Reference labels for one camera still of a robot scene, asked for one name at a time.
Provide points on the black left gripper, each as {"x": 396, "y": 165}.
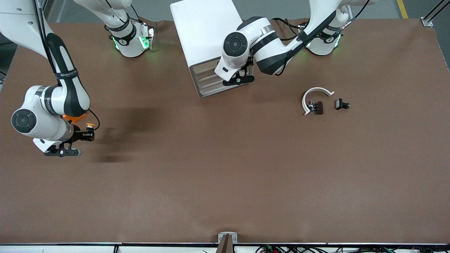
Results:
{"x": 250, "y": 61}

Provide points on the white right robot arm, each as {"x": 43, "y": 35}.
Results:
{"x": 66, "y": 95}

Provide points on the orange black button box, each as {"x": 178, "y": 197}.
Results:
{"x": 75, "y": 117}

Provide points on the grey table edge clamp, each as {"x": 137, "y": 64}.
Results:
{"x": 222, "y": 236}

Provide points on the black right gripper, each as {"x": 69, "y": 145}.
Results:
{"x": 78, "y": 136}

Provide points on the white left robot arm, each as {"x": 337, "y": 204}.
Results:
{"x": 267, "y": 45}

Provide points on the white drawer cabinet shell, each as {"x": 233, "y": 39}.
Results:
{"x": 204, "y": 31}

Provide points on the aluminium frame post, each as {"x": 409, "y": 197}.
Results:
{"x": 427, "y": 22}

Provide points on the black square push switch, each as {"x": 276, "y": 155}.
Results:
{"x": 339, "y": 104}

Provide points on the brown camera post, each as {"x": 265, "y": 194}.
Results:
{"x": 225, "y": 246}

